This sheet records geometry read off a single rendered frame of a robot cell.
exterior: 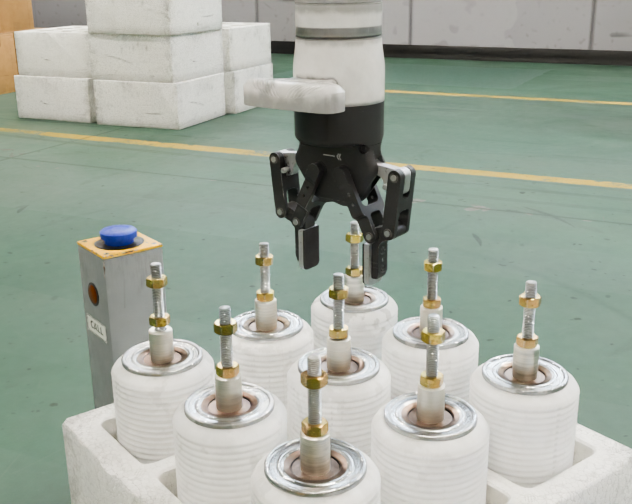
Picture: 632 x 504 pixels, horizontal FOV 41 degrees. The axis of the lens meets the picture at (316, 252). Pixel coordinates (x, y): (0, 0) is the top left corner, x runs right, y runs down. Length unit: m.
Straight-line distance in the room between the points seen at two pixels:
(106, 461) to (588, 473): 0.43
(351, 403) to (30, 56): 3.22
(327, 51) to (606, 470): 0.43
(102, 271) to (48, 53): 2.89
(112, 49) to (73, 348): 2.20
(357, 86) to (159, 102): 2.79
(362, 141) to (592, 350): 0.86
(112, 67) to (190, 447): 2.94
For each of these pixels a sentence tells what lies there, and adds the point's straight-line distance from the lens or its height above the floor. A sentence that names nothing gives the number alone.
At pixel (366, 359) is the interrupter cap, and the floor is 0.25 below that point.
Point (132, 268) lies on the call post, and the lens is 0.94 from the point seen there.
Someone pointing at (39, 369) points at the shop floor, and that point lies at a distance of 1.43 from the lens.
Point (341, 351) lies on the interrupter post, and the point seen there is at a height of 0.27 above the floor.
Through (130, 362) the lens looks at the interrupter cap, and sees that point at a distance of 0.81.
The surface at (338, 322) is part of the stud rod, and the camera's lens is 0.77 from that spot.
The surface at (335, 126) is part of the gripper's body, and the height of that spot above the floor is 0.48.
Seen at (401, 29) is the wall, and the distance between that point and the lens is 6.09.
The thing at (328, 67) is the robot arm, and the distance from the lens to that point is 0.68.
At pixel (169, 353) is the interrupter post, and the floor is 0.26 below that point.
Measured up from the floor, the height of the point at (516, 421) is 0.23.
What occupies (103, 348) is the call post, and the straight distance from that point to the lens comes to 0.98.
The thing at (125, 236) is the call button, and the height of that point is 0.33.
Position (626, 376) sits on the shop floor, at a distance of 1.40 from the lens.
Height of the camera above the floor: 0.60
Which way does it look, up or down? 18 degrees down
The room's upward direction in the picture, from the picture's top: 1 degrees counter-clockwise
